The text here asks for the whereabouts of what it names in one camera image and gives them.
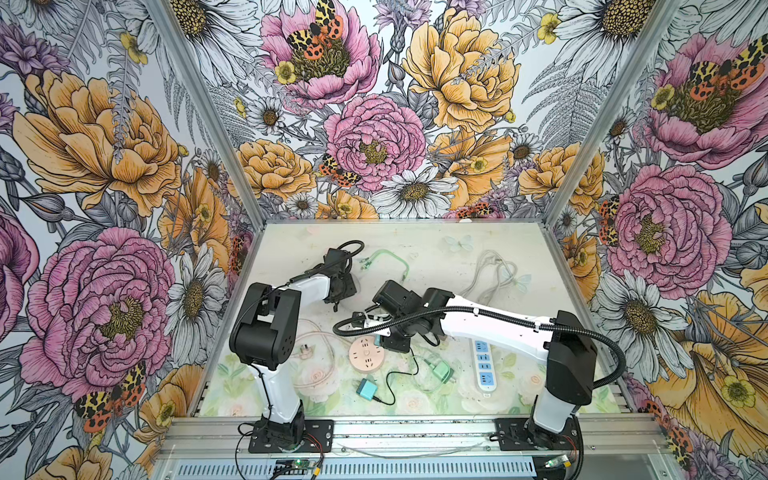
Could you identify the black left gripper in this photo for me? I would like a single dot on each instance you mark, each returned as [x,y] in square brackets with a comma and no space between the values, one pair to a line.
[350,290]

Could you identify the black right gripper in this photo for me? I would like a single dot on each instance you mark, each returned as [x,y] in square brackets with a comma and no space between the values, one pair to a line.
[400,345]

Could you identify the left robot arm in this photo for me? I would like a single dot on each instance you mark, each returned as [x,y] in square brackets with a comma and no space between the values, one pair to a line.
[264,335]

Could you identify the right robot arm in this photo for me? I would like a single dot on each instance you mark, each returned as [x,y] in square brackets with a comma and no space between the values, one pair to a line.
[577,360]

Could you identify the round pink power socket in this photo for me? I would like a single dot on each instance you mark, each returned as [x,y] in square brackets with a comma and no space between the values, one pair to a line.
[366,355]

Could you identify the green charger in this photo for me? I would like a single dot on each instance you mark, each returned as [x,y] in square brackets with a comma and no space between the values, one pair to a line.
[443,371]

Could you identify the white blue power strip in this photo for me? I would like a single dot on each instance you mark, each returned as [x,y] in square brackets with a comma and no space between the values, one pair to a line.
[484,368]

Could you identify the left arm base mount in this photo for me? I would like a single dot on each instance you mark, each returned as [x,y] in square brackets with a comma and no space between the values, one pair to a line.
[303,436]

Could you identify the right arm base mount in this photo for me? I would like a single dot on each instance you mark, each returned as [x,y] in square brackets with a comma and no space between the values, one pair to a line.
[522,434]

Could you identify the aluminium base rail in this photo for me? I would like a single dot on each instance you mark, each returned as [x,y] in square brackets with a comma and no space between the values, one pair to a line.
[603,434]

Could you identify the aluminium corner post left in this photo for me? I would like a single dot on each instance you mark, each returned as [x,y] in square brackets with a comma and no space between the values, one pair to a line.
[186,65]

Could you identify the aluminium corner post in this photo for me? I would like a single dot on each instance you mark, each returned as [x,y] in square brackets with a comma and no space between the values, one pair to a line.
[186,65]
[650,36]

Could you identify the aluminium corner post right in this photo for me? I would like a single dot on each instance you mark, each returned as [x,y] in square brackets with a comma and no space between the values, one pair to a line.
[650,36]

